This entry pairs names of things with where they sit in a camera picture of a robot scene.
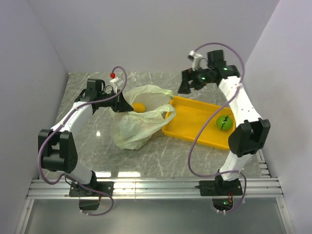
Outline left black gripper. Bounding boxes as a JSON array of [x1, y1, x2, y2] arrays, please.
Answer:
[[97, 89, 134, 113]]

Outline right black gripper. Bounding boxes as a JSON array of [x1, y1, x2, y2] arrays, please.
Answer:
[[178, 65, 215, 95]]

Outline fake yellow lemon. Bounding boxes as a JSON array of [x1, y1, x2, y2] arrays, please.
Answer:
[[133, 102, 146, 113]]

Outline pale green plastic bag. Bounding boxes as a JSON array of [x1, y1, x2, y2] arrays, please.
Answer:
[[109, 85, 176, 150]]

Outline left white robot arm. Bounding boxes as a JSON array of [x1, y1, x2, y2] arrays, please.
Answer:
[[37, 78, 133, 196]]

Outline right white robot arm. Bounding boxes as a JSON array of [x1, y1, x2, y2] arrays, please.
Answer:
[[178, 50, 271, 195]]

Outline fake green watermelon ball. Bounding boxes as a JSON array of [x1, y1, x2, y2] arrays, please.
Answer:
[[216, 115, 233, 131]]

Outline yellow plastic tray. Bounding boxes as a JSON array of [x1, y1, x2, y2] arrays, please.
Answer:
[[162, 96, 236, 150]]

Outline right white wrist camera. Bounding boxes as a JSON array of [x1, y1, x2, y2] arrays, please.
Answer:
[[188, 50, 208, 71]]

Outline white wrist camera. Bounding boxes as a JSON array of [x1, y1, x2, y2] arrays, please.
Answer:
[[188, 50, 208, 71], [110, 77, 124, 93]]

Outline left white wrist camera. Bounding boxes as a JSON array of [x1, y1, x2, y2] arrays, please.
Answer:
[[110, 77, 124, 93]]

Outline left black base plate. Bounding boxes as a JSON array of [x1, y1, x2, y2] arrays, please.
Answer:
[[69, 182, 114, 197]]

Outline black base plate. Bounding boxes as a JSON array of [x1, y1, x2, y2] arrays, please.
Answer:
[[69, 182, 114, 197], [196, 179, 243, 196]]

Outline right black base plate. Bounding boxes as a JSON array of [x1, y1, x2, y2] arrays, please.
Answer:
[[196, 179, 243, 196]]

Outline aluminium mounting rail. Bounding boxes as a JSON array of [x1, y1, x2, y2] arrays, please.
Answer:
[[26, 177, 284, 199]]

